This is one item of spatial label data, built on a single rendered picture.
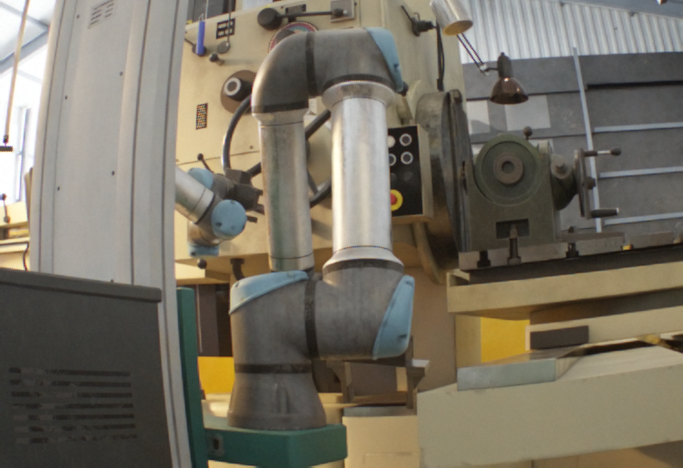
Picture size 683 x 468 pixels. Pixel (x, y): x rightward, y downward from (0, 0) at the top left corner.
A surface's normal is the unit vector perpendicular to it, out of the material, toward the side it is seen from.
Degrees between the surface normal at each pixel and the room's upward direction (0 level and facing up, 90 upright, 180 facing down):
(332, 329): 105
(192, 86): 90
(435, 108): 54
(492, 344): 90
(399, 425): 90
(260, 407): 72
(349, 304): 77
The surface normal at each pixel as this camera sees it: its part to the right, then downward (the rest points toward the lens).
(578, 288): -0.32, -0.14
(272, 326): -0.03, -0.07
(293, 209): 0.36, 0.18
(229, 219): 0.51, -0.15
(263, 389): -0.16, -0.44
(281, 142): 0.06, 0.21
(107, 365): 0.88, -0.11
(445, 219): -0.24, 0.47
